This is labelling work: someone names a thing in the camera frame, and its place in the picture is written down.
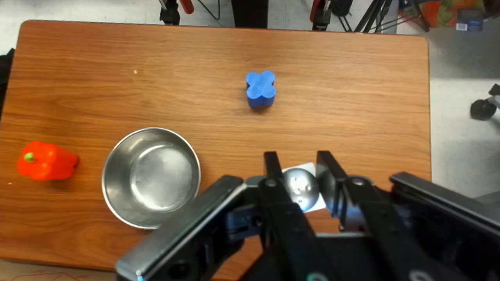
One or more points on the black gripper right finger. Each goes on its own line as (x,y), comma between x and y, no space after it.
(375,224)

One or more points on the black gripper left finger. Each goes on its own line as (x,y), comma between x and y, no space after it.
(283,224)

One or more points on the stainless steel bowl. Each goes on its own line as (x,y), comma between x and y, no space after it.
(150,177)

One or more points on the blue clover-shaped block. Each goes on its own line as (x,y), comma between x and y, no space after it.
(259,91)

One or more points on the colourful patterned cloth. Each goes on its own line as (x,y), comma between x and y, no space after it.
(450,10)

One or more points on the orange toy bell pepper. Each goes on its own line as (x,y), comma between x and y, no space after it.
(47,161)

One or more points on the black vertical post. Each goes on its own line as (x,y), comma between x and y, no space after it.
(250,13)

